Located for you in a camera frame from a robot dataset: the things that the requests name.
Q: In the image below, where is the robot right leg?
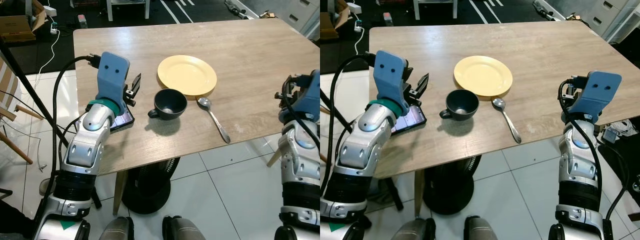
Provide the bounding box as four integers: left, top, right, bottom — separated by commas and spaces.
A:
465, 215, 501, 240
162, 215, 207, 240

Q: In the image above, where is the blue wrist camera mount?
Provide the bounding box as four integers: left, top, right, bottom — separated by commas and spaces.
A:
95, 51, 131, 108
298, 70, 321, 121
570, 71, 623, 123
372, 50, 410, 113

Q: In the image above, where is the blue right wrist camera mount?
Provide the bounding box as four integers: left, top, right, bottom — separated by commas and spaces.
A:
570, 71, 623, 123
298, 70, 321, 121

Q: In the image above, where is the black smartphone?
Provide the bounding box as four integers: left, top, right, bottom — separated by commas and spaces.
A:
392, 106, 427, 134
111, 107, 136, 132

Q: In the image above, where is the white metal frame stand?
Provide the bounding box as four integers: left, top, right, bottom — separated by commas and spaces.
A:
106, 0, 151, 22
414, 0, 458, 21

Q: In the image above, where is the robot left leg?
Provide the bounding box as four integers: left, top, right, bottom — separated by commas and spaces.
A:
395, 217, 436, 240
98, 216, 135, 240

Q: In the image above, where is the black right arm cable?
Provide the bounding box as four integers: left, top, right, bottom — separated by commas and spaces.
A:
558, 92, 632, 236
279, 94, 321, 151

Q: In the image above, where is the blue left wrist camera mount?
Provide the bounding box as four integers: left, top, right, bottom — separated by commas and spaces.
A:
95, 51, 131, 108
372, 50, 410, 113

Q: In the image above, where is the white grey floor device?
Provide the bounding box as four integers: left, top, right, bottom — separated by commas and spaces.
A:
600, 121, 633, 147

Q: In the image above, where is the white power cable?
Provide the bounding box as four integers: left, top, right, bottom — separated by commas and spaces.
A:
37, 20, 61, 76
353, 19, 365, 56

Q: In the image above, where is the white drawer cabinet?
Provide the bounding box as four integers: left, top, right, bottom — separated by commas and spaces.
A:
542, 0, 640, 43
260, 0, 321, 38

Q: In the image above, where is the black tripod pole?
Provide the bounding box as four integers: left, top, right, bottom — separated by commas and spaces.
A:
320, 91, 351, 132
0, 37, 68, 148

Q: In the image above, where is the dark grey cup with handle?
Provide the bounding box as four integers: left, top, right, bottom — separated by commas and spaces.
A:
440, 89, 480, 121
148, 89, 188, 121

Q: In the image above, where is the wooden chair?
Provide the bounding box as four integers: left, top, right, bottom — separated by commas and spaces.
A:
0, 52, 46, 166

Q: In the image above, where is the silver metal spoon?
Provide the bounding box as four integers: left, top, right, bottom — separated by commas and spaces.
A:
491, 97, 522, 144
196, 97, 232, 144

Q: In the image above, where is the yellow round plate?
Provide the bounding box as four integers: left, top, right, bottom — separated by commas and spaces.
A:
157, 55, 218, 97
453, 55, 514, 97

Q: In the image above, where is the robot torso with green triangle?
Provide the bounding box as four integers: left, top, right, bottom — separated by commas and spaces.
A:
32, 216, 92, 240
320, 220, 366, 240

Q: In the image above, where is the brown cardboard box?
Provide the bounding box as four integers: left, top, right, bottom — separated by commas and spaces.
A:
320, 0, 353, 41
0, 0, 47, 42

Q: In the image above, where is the wooden table leg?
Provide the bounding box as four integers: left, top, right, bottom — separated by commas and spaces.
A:
113, 170, 129, 217
266, 147, 282, 168
414, 169, 426, 217

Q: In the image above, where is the robot leg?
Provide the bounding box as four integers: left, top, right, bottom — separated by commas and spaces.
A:
162, 215, 207, 240
465, 215, 501, 240
98, 216, 135, 240
395, 217, 436, 240

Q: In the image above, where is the black floor fan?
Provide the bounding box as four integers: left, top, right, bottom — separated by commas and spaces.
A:
422, 154, 483, 216
121, 156, 182, 216

